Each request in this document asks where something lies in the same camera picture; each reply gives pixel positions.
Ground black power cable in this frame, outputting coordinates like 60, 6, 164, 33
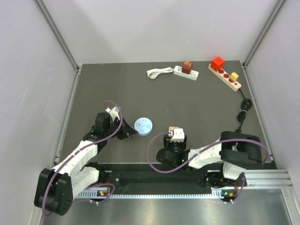
234, 88, 253, 134

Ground round light blue socket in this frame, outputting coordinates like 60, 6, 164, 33
134, 117, 153, 136

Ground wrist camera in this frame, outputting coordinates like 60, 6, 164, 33
170, 128, 185, 143
105, 106, 120, 120

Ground slotted cable duct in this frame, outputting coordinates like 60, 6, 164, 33
73, 187, 237, 200

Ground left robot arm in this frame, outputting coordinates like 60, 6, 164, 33
34, 107, 137, 216

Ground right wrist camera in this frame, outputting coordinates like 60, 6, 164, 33
170, 128, 185, 143

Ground yellow cube plug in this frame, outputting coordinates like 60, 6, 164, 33
229, 72, 239, 82

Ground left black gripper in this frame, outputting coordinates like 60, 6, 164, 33
105, 117, 138, 140

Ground pink cube plug adapter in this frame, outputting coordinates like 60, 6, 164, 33
168, 126, 179, 137

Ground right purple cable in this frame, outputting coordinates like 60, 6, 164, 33
149, 132, 271, 203

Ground white coiled power cable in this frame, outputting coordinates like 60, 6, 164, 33
146, 67, 175, 80

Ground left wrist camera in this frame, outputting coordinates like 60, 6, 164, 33
105, 106, 120, 120

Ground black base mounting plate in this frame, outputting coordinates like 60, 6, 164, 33
86, 162, 237, 188

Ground white power strip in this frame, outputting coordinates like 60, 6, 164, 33
173, 66, 199, 81

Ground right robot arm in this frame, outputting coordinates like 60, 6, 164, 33
156, 127, 269, 186

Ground brown cube plug adapter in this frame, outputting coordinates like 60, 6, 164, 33
181, 60, 193, 74

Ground red cube plug adapter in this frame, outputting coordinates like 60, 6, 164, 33
210, 56, 225, 71

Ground cream power strip red sockets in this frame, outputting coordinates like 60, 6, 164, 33
208, 64, 241, 91

